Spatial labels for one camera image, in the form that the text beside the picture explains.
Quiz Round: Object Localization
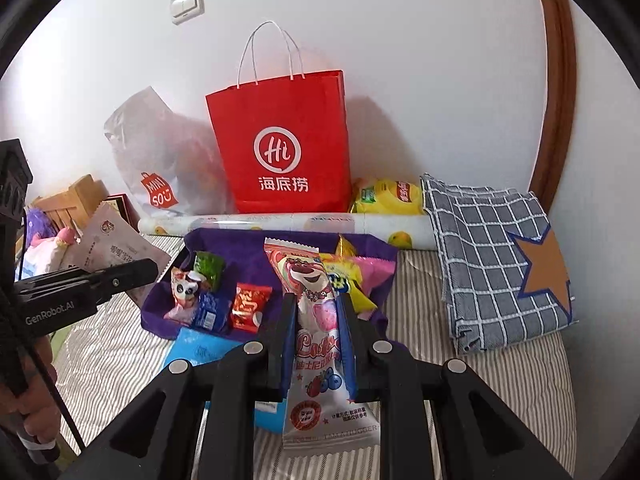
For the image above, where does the person's left hand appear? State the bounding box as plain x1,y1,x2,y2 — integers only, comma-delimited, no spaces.
0,332,61,456

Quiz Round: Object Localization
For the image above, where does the black cable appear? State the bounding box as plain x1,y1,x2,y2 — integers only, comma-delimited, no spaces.
0,200,86,457

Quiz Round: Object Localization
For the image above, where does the grey checked cloth with star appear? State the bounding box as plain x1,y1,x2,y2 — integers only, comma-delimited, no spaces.
420,174,580,353

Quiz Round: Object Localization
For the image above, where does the yellow triangular snack packet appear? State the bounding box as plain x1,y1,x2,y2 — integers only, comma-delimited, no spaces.
320,234,358,266

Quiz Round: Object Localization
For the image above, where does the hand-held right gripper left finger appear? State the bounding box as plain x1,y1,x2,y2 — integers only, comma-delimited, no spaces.
75,292,301,480

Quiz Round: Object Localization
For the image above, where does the purple towel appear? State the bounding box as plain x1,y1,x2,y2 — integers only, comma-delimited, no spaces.
140,227,401,341

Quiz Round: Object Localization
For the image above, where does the pink bear snack packet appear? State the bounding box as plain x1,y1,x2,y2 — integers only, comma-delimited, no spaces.
264,237,382,458

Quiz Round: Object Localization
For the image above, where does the wooden headboard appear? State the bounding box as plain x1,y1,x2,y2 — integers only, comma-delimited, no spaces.
32,174,108,233

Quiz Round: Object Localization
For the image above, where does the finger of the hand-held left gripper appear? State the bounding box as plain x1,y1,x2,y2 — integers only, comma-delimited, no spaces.
14,258,159,306

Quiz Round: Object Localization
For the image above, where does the brown wooden door frame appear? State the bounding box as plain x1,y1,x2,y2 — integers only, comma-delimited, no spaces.
530,0,578,211

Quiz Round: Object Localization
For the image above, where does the pink panda snack packet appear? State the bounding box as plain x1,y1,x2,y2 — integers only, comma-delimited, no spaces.
162,266,208,323

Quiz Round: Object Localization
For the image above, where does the pink and yellow snack packet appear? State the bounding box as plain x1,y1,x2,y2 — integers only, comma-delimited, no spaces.
320,255,396,313

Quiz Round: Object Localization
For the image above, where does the dark blue snack packet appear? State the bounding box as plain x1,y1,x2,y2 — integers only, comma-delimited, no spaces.
192,290,233,333

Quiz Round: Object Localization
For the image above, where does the red snack packet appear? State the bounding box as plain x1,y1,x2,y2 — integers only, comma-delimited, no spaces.
229,282,275,333

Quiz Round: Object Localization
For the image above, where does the purple plush toy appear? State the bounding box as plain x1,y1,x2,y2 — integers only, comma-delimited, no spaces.
25,207,58,246

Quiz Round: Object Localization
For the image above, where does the white wall light switch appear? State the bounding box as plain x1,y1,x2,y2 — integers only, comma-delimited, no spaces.
170,0,205,25

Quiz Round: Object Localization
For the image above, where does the printed paper roll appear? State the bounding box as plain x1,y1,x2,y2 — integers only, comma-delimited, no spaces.
137,211,438,251

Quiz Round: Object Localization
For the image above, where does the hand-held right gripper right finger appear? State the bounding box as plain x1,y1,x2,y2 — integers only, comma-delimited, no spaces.
337,292,571,480

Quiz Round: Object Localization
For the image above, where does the white plastic shopping bag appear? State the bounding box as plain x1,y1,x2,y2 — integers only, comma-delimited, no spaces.
103,86,236,216

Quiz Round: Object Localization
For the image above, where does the white pink snack packet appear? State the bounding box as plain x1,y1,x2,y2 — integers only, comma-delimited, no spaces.
65,201,172,307

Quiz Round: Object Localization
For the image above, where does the green snack packet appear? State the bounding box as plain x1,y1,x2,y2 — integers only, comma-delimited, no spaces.
192,251,225,292

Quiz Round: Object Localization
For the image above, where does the yellow chip bag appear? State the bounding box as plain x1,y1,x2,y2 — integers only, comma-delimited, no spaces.
348,177,426,216

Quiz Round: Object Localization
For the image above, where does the red paper bag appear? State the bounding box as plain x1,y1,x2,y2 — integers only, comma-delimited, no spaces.
206,21,353,215

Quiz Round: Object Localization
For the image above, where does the blue tissue box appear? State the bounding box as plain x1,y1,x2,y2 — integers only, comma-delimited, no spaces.
162,327,288,433

